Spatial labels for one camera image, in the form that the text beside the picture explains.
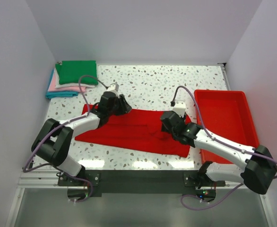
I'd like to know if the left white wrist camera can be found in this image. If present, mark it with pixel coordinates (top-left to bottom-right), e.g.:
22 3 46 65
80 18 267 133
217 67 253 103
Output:
106 82 119 94

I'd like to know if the teal folded t shirt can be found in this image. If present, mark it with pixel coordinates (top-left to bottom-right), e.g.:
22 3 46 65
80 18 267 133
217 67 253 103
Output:
45 69 79 99

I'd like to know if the pink folded t shirt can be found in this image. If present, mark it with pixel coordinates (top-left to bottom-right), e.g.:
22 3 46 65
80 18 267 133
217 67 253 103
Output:
47 70 86 92

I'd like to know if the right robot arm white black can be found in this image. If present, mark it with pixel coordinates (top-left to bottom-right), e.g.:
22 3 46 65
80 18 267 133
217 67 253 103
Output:
160 111 277 194

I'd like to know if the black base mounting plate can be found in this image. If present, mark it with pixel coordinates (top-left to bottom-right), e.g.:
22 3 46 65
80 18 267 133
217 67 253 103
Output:
57 170 225 201

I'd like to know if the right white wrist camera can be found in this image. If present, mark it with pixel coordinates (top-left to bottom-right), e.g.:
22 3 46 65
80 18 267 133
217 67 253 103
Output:
172 100 186 118

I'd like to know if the red t shirt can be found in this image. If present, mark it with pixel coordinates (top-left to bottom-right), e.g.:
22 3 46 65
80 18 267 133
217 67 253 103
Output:
75 109 190 157

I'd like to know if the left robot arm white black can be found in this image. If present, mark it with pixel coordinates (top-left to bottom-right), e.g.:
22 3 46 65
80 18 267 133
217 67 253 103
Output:
31 91 132 185

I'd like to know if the red plastic bin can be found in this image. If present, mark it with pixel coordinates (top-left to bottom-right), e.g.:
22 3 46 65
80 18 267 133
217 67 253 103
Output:
193 89 260 164

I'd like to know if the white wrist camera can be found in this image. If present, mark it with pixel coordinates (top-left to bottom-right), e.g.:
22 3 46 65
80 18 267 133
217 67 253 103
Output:
172 100 186 118
106 82 119 94

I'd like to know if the green folded t shirt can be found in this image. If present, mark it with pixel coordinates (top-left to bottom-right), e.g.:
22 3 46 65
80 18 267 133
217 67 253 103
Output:
55 61 97 85

